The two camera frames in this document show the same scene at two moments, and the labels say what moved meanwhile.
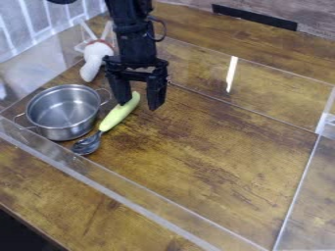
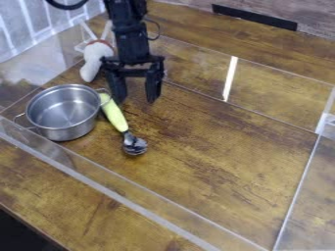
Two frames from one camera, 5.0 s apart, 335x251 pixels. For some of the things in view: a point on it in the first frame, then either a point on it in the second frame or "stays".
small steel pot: x=62 y=111 stays
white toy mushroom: x=96 y=50 stays
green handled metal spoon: x=86 y=145 → x=133 y=144
